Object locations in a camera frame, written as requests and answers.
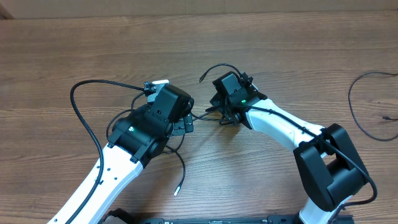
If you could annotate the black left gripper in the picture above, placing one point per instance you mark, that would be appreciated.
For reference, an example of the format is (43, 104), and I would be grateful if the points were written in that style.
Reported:
(179, 128)

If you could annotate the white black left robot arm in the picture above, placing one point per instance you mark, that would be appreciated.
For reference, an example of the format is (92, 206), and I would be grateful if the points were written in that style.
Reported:
(132, 143)

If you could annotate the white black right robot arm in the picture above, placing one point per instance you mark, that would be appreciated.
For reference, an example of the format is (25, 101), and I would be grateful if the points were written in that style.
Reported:
(329, 165)

